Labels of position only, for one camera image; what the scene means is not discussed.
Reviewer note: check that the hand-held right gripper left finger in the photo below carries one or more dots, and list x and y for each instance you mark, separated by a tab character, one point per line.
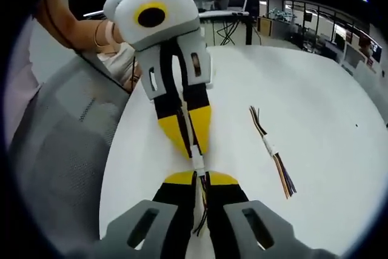
145	225

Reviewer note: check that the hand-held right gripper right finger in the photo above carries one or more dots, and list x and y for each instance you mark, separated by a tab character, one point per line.
257	228

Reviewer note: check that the wooden cabinet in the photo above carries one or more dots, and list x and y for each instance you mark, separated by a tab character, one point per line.
263	25

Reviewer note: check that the grey mesh office chair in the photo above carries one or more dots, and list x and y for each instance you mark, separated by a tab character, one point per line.
60	137

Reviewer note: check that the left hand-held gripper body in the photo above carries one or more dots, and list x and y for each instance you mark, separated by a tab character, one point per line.
169	4

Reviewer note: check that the white desk with black legs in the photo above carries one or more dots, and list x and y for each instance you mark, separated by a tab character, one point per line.
218	14

